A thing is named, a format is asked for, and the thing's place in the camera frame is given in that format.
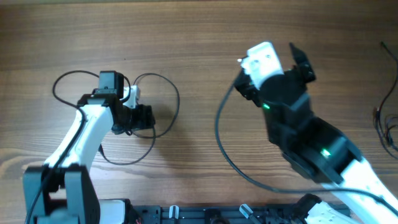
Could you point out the black base rail with clips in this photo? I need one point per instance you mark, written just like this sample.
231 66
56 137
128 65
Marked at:
271 213

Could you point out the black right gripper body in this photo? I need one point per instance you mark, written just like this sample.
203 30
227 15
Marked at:
286 79

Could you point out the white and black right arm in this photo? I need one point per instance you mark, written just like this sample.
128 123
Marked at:
314 148

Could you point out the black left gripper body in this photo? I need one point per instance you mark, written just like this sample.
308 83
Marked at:
144 117

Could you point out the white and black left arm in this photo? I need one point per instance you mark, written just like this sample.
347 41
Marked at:
61 191

